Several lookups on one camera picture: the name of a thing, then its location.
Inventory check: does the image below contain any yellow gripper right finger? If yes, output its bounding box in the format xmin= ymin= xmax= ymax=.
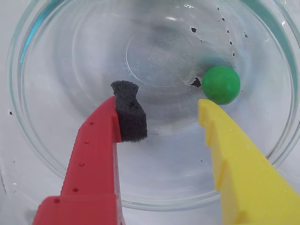
xmin=198 ymin=98 xmax=300 ymax=225

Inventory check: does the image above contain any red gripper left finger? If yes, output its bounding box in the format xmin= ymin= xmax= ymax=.
xmin=31 ymin=80 xmax=149 ymax=225

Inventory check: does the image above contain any green round candy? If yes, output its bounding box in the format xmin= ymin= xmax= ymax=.
xmin=202 ymin=66 xmax=241 ymax=105

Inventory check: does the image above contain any clear glass bowl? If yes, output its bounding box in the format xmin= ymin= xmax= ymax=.
xmin=7 ymin=0 xmax=300 ymax=211

